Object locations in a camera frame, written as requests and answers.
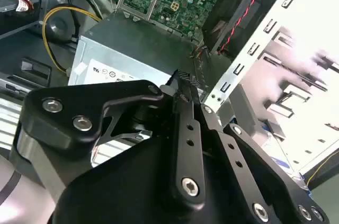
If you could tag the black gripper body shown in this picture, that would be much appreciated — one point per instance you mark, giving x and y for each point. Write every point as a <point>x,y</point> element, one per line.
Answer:
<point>119,195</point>

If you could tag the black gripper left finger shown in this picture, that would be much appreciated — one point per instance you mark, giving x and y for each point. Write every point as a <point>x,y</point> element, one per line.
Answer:
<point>79,97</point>

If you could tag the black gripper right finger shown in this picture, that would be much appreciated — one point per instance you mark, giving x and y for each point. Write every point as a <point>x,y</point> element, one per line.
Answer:
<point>245,179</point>

